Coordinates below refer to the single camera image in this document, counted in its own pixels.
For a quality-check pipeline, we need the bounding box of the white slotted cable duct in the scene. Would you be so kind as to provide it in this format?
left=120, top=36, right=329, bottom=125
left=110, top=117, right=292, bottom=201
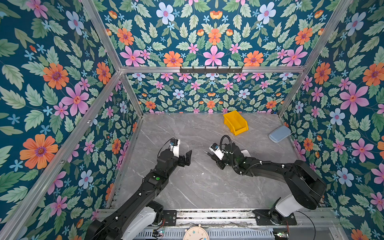
left=135, top=229, right=275, bottom=240

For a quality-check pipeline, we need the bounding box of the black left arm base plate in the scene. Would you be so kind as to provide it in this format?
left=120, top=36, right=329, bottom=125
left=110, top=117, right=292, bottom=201
left=156, top=210, right=178, bottom=228

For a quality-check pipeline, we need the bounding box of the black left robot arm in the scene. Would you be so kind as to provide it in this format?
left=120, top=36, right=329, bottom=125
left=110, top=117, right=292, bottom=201
left=85, top=149, right=192, bottom=240

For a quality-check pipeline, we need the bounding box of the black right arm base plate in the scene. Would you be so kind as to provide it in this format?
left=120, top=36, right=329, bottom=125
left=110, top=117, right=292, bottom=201
left=252, top=209, right=298, bottom=226

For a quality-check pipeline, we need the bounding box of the white rectangular box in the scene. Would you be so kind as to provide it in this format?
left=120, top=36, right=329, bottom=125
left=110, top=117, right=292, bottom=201
left=241, top=150, right=251, bottom=158

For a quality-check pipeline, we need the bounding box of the round beige clock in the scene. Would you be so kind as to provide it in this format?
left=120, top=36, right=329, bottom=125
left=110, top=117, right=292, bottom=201
left=183, top=226, right=210, bottom=240

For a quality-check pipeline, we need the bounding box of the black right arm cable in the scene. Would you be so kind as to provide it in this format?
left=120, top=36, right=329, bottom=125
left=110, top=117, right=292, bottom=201
left=295, top=210, right=316, bottom=240

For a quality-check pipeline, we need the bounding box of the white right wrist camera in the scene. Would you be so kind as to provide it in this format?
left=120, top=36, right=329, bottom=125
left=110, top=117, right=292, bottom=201
left=209, top=143, right=224, bottom=161

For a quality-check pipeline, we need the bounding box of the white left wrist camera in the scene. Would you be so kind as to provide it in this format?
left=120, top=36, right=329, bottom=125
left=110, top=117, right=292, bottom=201
left=170, top=138, right=180, bottom=158

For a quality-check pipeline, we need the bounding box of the yellow plastic bin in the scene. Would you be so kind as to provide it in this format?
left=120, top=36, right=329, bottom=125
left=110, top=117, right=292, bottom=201
left=223, top=111, right=249, bottom=136

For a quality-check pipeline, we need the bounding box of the black hook rail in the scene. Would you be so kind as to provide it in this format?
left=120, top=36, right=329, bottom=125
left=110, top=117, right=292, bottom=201
left=179, top=66, right=243, bottom=75

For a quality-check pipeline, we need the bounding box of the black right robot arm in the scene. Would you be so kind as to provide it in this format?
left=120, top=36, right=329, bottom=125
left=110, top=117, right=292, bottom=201
left=208, top=143, right=326, bottom=225

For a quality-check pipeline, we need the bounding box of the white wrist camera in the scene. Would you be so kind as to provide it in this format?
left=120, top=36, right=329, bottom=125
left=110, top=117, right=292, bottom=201
left=170, top=138, right=180, bottom=158
left=209, top=143, right=224, bottom=161

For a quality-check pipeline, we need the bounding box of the grey blue flat case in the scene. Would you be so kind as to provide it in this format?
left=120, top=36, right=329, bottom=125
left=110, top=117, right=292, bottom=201
left=269, top=125, right=292, bottom=143

